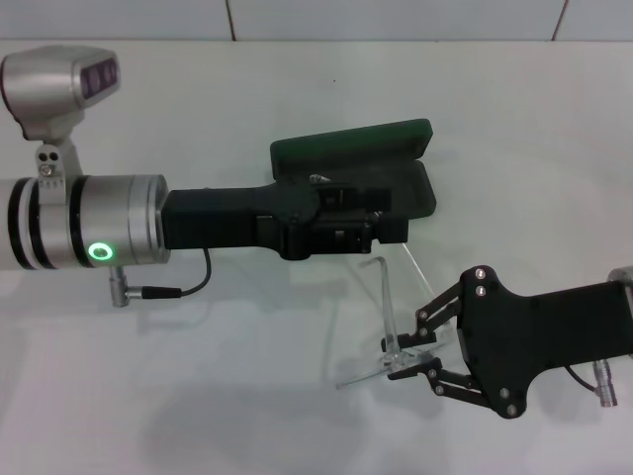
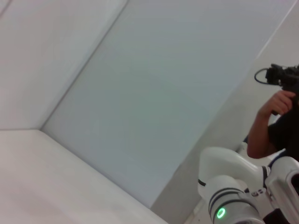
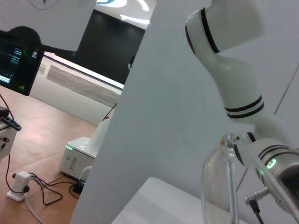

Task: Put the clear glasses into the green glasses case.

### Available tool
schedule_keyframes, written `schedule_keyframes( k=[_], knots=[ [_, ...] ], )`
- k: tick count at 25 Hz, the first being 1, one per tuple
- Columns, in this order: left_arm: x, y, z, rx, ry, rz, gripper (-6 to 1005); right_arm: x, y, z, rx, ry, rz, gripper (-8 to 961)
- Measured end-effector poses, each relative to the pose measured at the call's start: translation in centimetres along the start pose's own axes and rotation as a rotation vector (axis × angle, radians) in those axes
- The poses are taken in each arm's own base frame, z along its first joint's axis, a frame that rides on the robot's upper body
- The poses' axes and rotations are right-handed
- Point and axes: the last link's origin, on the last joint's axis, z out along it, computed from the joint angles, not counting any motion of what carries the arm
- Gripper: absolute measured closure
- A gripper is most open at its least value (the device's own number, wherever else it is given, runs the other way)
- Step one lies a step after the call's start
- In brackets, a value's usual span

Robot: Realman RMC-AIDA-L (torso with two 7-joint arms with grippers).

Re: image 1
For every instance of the silver connector plug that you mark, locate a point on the silver connector plug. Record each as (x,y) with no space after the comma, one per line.
(317,177)

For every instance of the green glasses case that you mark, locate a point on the green glasses case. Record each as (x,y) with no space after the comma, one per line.
(356,143)

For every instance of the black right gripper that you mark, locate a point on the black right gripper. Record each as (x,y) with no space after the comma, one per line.
(544,331)

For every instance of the clear white glasses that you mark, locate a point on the clear white glasses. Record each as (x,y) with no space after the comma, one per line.
(388,307)

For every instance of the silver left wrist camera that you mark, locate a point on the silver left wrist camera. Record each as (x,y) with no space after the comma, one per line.
(44,89)

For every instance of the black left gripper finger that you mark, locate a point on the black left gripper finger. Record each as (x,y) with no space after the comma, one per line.
(386,232)

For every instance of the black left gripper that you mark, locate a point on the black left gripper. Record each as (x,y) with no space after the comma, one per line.
(222,220)

